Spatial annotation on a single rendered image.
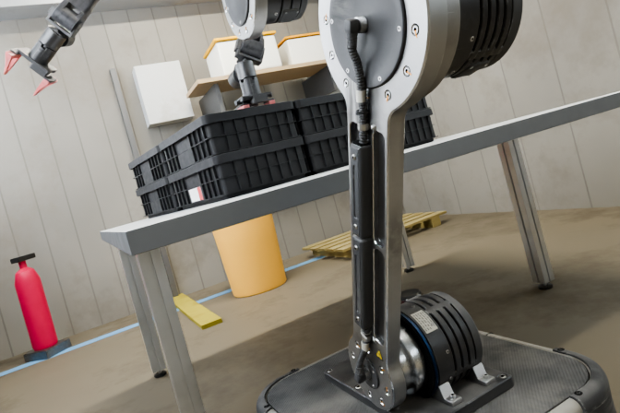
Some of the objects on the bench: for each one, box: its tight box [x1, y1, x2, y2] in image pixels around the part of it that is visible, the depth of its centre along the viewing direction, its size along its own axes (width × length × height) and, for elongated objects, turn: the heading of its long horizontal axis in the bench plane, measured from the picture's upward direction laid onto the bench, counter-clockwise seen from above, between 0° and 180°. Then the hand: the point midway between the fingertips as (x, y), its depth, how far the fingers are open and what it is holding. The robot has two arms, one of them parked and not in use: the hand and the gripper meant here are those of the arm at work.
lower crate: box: [136, 177, 184, 218], centre depth 183 cm, size 40×30×12 cm
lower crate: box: [168, 136, 311, 210], centre depth 151 cm, size 40×30×12 cm
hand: (260, 125), depth 145 cm, fingers open, 6 cm apart
